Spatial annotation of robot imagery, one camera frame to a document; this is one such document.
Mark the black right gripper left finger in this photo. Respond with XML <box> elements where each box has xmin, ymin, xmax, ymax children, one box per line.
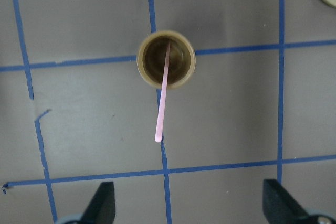
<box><xmin>80</xmin><ymin>182</ymin><xmax>116</xmax><ymax>224</ymax></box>

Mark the bamboo cylinder holder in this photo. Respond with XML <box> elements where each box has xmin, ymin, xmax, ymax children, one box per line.
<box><xmin>136</xmin><ymin>30</ymin><xmax>196</xmax><ymax>89</ymax></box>

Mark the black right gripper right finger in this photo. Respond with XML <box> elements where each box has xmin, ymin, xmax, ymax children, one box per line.
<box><xmin>262</xmin><ymin>179</ymin><xmax>317</xmax><ymax>224</ymax></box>

